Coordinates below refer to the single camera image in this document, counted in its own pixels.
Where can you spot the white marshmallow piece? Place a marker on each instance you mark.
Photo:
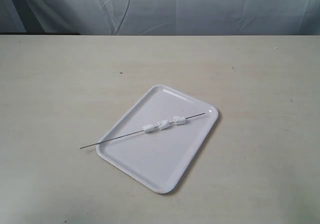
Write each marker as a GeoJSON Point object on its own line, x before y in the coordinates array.
{"type": "Point", "coordinates": [149, 128]}
{"type": "Point", "coordinates": [163, 124]}
{"type": "Point", "coordinates": [178, 120]}

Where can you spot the thin metal skewer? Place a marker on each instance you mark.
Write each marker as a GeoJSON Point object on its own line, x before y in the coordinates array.
{"type": "Point", "coordinates": [137, 132]}

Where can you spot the white plastic tray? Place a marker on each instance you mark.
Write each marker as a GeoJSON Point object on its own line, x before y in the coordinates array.
{"type": "Point", "coordinates": [159, 159]}

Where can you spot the grey fabric backdrop curtain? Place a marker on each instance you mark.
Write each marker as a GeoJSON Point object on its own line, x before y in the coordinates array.
{"type": "Point", "coordinates": [161, 17]}

